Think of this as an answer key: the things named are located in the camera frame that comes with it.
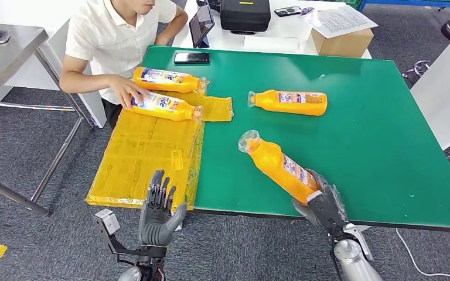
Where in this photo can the small bluish object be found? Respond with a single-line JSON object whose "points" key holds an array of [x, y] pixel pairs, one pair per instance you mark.
{"points": [[307, 11]]}

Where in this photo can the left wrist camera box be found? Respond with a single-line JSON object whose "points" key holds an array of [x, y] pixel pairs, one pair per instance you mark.
{"points": [[106, 223]]}

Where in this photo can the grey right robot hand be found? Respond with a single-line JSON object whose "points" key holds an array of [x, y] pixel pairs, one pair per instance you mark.
{"points": [[337, 201]]}

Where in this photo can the brown cardboard box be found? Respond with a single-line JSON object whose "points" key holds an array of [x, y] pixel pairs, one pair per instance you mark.
{"points": [[341, 46]]}

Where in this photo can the grey metal part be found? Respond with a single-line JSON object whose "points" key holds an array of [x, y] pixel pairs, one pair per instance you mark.
{"points": [[0, 36]]}

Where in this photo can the person's left forearm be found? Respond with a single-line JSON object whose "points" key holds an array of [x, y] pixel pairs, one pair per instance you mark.
{"points": [[176, 25]]}

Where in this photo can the steel table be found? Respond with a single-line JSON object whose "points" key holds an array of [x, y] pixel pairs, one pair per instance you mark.
{"points": [[3, 62]]}

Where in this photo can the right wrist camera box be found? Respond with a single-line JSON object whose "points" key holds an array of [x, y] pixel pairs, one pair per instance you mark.
{"points": [[324, 211]]}

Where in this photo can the blue metal rack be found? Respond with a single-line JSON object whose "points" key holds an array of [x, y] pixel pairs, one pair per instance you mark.
{"points": [[403, 2]]}

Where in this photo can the black tablet on stand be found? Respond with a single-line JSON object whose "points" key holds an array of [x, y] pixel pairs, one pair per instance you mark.
{"points": [[201, 25]]}

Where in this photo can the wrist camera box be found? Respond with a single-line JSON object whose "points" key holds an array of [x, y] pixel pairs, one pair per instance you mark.
{"points": [[324, 211], [106, 223]]}

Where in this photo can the person's right hand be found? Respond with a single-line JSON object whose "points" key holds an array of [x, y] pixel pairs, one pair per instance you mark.
{"points": [[128, 87]]}

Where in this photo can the orange detergent bottle clear cap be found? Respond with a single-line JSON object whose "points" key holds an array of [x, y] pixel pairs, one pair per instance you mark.
{"points": [[271, 104], [166, 79], [170, 108], [271, 163]]}

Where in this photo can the yellow taped cardboard mat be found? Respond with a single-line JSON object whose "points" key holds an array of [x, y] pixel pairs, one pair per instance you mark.
{"points": [[143, 155]]}

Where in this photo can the black carrying case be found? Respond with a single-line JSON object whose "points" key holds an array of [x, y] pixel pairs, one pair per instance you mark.
{"points": [[245, 15]]}

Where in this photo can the black device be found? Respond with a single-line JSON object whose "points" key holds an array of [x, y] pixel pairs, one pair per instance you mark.
{"points": [[210, 4]]}

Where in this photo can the printed paper sheet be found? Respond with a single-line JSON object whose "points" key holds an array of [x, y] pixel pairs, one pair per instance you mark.
{"points": [[339, 21]]}

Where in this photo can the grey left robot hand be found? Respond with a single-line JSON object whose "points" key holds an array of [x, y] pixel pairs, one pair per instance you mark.
{"points": [[157, 221]]}

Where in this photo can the person's right forearm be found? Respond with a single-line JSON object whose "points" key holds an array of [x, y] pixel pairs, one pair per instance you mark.
{"points": [[85, 82]]}

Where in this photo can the black phone showing camera lenses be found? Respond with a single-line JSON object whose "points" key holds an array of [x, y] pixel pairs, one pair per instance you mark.
{"points": [[288, 11]]}

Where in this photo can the black smartphone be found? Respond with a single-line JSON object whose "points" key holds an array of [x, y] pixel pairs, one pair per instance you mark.
{"points": [[192, 58]]}

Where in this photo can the white side table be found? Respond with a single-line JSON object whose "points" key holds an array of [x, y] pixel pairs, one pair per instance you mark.
{"points": [[446, 87]]}

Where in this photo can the white table leg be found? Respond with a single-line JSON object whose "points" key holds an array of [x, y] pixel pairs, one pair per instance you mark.
{"points": [[362, 228]]}

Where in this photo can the person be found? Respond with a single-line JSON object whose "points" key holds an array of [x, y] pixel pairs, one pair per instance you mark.
{"points": [[108, 38]]}

